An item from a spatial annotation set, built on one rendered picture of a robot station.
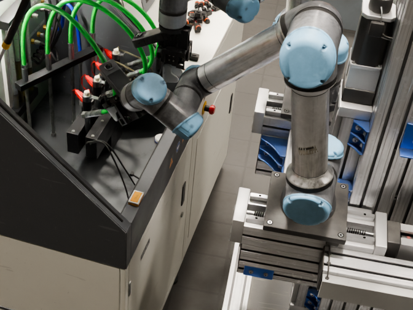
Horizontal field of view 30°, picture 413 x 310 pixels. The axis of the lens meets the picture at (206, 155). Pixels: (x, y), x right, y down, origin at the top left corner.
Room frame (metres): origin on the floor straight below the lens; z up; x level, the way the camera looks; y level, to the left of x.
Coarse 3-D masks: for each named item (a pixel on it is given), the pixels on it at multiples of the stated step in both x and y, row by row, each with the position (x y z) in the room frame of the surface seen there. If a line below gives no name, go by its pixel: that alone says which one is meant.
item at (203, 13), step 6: (198, 6) 2.56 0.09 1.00; (204, 6) 2.54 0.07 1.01; (210, 6) 2.58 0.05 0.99; (192, 12) 2.51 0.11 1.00; (198, 12) 2.46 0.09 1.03; (204, 12) 2.49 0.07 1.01; (210, 12) 2.53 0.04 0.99; (192, 18) 2.44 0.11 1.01; (198, 18) 2.45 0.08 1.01; (204, 18) 2.48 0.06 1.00; (198, 24) 2.40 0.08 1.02; (198, 30) 2.38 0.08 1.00
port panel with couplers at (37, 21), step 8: (32, 0) 2.08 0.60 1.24; (40, 0) 2.14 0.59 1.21; (32, 16) 2.05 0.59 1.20; (40, 16) 2.13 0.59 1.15; (32, 24) 2.07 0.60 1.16; (40, 24) 2.12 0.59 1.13; (32, 32) 2.06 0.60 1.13; (40, 32) 2.10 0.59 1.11; (32, 40) 2.05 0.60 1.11; (40, 40) 2.12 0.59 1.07; (32, 48) 2.06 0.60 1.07
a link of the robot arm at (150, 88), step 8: (136, 80) 1.45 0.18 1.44; (144, 80) 1.43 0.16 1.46; (152, 80) 1.44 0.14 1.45; (160, 80) 1.44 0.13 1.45; (128, 88) 1.47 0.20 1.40; (136, 88) 1.42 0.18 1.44; (144, 88) 1.42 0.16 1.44; (152, 88) 1.42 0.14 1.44; (160, 88) 1.43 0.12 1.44; (128, 96) 1.46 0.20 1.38; (136, 96) 1.42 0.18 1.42; (144, 96) 1.40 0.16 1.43; (152, 96) 1.41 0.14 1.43; (160, 96) 1.42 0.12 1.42; (136, 104) 1.44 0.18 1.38; (144, 104) 1.41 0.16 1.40; (152, 104) 1.41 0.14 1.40; (160, 104) 1.42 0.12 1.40; (152, 112) 1.42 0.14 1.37
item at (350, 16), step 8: (320, 0) 4.18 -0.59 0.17; (328, 0) 4.18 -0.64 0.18; (336, 0) 4.17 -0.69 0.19; (344, 0) 4.17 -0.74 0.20; (352, 0) 4.16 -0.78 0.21; (360, 0) 4.16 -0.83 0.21; (336, 8) 4.17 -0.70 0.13; (344, 8) 4.17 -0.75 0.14; (352, 8) 4.16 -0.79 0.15; (360, 8) 4.16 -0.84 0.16; (344, 16) 4.17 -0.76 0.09; (352, 16) 4.16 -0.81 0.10; (344, 24) 4.16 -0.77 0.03; (352, 24) 4.16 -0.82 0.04
